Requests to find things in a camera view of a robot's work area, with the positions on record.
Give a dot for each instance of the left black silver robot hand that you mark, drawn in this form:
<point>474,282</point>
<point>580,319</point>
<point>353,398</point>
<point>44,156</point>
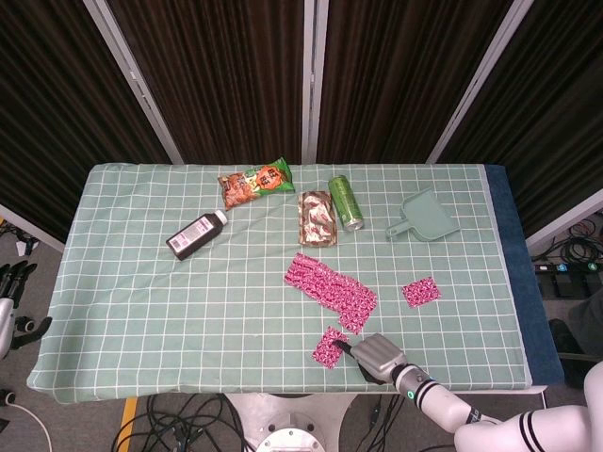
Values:
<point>5,325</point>

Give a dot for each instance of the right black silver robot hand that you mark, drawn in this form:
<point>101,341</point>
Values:
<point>379,358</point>

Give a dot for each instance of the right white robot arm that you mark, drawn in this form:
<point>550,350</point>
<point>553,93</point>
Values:
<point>447,406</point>

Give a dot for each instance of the white silver robot base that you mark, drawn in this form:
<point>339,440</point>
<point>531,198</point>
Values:
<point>292,424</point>

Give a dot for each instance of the white paper scrap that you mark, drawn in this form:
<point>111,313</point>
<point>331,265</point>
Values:
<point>26,247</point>

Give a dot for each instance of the green white checkered tablecloth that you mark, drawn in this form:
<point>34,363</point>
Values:
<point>141,306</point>

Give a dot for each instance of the mint green plastic dustpan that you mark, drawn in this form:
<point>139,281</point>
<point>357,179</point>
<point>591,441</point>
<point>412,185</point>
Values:
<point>426,216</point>

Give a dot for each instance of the gold foil snack packet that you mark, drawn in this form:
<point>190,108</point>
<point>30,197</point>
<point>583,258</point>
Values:
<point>318,219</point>

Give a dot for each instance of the green drink can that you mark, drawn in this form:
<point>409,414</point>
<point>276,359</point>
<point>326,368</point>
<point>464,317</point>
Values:
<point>344,200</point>

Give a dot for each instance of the blue table pad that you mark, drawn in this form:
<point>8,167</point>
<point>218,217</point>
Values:
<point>518,263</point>

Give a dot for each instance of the black stool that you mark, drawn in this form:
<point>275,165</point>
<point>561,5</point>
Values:
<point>567,348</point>

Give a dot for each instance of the black power strip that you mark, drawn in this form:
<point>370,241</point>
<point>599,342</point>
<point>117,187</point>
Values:
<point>565,280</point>

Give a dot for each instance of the dark brown bottle white cap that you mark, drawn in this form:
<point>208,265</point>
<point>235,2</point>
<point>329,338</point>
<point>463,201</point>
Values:
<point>193,235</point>

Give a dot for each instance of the dark ribbed partition panel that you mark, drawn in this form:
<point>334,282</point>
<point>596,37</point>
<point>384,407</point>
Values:
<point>226,80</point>
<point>391,80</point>
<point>47,117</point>
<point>556,117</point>

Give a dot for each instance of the orange green snack bag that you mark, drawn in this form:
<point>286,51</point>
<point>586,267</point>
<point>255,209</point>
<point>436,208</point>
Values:
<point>254,184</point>

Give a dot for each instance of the white partition frame rail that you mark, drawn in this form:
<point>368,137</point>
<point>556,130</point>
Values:
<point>33,228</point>
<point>565,219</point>

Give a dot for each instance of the white partition frame post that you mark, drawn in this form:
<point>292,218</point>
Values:
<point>141,89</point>
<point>476,85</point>
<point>313,80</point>

